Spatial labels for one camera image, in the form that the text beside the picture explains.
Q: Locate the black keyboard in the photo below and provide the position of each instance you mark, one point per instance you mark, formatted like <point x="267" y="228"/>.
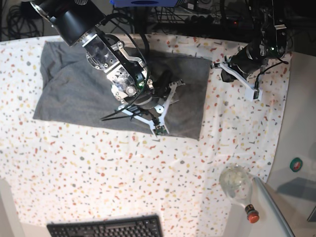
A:
<point x="145" y="226"/>

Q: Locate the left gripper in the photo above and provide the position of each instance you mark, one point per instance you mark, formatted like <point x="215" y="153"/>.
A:
<point x="242" y="65"/>

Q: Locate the blue box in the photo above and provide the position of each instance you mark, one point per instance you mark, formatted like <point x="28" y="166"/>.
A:
<point x="146" y="3"/>

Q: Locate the wire rack shelf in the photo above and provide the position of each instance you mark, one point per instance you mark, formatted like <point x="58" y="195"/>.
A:
<point x="189" y="10"/>

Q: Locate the grey t-shirt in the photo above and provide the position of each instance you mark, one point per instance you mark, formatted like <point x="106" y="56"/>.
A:
<point x="77" y="93"/>

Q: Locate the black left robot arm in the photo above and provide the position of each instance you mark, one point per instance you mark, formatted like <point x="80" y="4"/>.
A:
<point x="270" y="32"/>

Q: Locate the terrazzo pattern tablecloth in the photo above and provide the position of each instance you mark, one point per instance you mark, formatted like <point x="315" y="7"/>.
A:
<point x="64" y="172"/>

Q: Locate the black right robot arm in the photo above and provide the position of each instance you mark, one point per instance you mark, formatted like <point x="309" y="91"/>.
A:
<point x="78" y="21"/>

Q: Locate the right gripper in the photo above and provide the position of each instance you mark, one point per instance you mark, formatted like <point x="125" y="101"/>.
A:
<point x="152" y="106"/>

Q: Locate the green tape roll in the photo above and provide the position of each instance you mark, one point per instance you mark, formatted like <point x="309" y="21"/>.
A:
<point x="296" y="164"/>

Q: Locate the clear bottle red cap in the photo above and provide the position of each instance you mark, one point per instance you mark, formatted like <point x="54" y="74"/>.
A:
<point x="237" y="187"/>

